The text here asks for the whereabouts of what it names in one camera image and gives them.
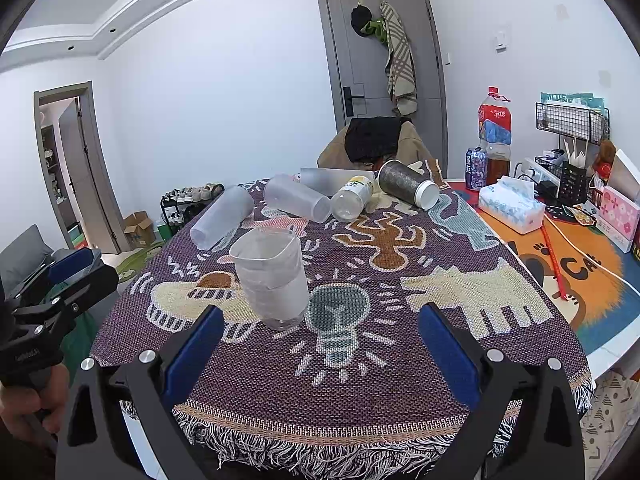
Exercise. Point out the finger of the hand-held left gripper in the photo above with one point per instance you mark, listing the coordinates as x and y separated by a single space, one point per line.
92 287
72 264

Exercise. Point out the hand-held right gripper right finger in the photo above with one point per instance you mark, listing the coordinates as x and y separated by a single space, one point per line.
447 360

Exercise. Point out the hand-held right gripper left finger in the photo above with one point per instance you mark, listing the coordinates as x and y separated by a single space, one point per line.
192 360

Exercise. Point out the clear taped plastic cup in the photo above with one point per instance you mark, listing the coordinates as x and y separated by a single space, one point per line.
272 280

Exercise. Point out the frosted plastic cup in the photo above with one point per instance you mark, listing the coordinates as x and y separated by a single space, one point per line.
297 199
222 217
330 179

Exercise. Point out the dark glitter cup white lid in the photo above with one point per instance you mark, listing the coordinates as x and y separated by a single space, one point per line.
402 180

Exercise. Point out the person's left hand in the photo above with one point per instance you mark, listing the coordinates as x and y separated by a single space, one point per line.
22 410

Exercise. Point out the grey sofa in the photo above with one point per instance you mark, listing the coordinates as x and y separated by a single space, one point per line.
22 260

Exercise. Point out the green floor rug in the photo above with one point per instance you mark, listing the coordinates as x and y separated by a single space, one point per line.
137 260

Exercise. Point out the green cloth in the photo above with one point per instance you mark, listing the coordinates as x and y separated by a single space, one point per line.
82 345

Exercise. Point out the cardboard box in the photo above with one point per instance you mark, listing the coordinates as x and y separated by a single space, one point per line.
139 230

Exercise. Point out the printed woven blanket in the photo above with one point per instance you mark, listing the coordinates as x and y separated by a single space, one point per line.
380 310

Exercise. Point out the open grey room door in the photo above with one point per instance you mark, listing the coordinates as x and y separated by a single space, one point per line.
82 175

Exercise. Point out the black shoe rack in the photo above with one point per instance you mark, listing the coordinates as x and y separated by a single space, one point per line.
172 220

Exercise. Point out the red stick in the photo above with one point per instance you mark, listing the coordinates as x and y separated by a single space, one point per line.
554 260

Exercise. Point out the orange cat desk mat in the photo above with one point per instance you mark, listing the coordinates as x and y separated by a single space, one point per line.
590 280

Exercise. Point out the tissue pack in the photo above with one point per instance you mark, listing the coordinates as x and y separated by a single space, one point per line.
510 205

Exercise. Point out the patterned floor rug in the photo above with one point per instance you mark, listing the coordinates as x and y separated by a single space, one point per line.
612 430

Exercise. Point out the clear bottle with yellow label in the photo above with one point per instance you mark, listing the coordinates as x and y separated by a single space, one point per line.
352 197

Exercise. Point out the purple drink can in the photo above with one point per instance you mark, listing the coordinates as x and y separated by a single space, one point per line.
476 169

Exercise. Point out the white power strip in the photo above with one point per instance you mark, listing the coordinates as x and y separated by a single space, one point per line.
542 170

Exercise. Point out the black mesh holder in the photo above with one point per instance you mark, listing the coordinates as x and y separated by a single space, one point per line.
572 185

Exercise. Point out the pink flowered box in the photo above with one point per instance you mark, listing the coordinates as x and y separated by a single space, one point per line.
617 215

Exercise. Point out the black garment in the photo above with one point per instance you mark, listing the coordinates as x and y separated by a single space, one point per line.
372 137

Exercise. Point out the large drink bottle red cap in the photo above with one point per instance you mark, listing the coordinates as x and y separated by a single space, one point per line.
495 130

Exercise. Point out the white plastic utensils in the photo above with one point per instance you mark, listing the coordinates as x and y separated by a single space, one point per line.
575 155

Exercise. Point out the brown plush toy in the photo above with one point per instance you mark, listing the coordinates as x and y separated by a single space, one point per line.
606 155

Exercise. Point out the white box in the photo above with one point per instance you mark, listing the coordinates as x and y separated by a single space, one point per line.
625 170

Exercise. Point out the plaid scarf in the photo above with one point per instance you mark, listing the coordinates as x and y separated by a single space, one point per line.
400 60

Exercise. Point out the green plush toy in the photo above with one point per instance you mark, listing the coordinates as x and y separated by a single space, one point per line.
377 30

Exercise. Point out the black hat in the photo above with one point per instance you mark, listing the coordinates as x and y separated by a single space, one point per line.
360 19

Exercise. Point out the white wall switch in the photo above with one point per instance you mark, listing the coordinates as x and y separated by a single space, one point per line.
447 58

